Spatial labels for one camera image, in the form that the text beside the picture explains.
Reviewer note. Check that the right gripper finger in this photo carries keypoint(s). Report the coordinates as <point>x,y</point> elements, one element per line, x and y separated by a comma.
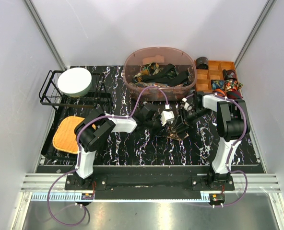
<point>184,125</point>
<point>175,127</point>

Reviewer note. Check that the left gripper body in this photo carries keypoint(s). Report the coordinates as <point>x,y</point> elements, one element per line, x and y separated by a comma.
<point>153,124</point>

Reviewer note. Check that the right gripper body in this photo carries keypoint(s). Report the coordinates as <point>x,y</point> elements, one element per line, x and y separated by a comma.
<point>194,114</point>

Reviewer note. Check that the brown floral patterned tie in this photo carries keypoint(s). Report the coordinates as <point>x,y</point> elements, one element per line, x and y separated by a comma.
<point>179,133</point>

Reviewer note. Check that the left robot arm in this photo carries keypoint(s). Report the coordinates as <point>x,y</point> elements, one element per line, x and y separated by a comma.
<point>92,134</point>

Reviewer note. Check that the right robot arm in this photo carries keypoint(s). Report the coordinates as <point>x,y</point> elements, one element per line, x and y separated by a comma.
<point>232,125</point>

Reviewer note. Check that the orange striped rolled tie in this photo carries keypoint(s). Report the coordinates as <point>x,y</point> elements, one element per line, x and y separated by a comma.
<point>220,92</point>

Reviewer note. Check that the black tie in tub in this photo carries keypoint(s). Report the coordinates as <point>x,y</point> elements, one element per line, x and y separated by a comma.
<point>180,79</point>

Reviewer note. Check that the blue patterned rolled tie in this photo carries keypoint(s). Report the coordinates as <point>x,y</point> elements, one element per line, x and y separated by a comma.
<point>218,84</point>

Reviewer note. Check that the orange wooden divided tray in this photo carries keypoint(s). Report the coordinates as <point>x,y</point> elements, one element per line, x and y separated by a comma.
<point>204,76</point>

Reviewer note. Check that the brown translucent plastic tub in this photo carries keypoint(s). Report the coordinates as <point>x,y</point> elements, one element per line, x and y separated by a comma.
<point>163,56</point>

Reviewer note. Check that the red floral rolled tie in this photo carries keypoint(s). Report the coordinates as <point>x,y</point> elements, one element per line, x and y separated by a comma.
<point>232,85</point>

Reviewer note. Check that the maroon striped rolled tie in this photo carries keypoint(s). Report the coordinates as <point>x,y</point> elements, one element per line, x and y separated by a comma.
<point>234,94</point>

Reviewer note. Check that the dark grey rolled tie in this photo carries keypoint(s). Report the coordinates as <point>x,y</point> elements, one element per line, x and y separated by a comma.
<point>202,63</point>

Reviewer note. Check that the colourful patterned tie in tub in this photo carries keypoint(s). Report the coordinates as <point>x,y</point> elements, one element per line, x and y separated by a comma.
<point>153,74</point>

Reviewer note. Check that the dark maroon rolled tie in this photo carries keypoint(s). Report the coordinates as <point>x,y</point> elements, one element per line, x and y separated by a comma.
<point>229,74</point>

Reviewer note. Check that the white round container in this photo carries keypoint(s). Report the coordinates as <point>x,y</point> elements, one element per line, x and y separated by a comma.
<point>75,82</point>

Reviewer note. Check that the orange woven bamboo tray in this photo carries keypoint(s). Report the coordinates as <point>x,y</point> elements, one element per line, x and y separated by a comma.
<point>64,138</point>

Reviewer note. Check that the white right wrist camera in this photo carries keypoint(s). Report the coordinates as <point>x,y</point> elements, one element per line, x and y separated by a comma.
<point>184,103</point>

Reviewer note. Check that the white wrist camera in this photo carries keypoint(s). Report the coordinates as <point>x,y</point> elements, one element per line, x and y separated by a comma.
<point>184,103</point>
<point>167,115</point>

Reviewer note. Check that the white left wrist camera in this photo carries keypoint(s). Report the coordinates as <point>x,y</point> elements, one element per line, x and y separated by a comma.
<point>167,115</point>

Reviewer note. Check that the black wire dish rack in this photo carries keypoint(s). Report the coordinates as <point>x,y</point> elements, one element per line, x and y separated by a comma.
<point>96,96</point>

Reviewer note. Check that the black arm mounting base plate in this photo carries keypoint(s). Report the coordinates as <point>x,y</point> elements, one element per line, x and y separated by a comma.
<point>185,177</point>

